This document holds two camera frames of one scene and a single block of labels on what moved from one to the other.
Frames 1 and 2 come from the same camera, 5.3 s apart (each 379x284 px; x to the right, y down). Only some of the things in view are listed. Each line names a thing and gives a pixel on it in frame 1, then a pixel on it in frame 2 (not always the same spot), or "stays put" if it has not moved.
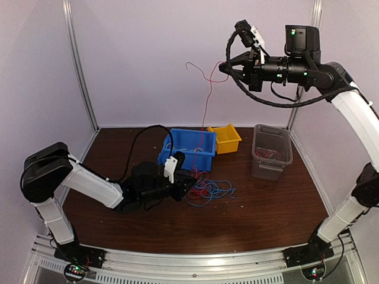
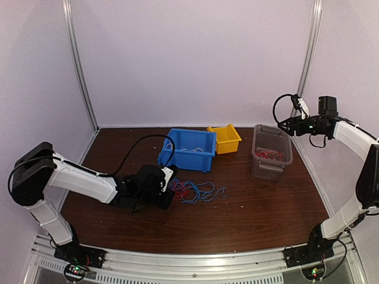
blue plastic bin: [199, 147] stays put
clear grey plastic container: [271, 152] stays put
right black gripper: [251, 74] -> [294, 120]
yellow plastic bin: [227, 139] stays put
